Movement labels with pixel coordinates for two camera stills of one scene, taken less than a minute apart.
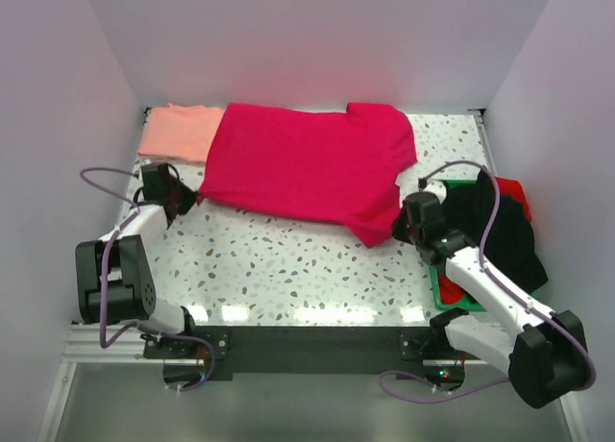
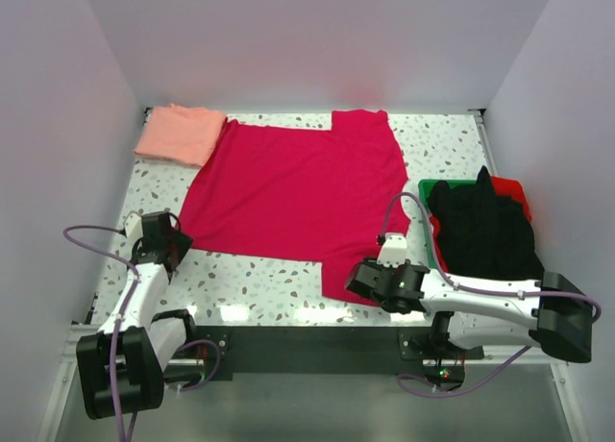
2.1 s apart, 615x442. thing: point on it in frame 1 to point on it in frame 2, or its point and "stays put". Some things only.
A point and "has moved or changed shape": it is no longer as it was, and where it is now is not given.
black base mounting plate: [304, 349] stays put
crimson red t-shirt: [333, 168] has moved or changed shape
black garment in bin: [513, 251] stays put
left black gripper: [189, 196] to [183, 244]
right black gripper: [397, 231] to [372, 262]
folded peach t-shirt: [180, 132] stays put
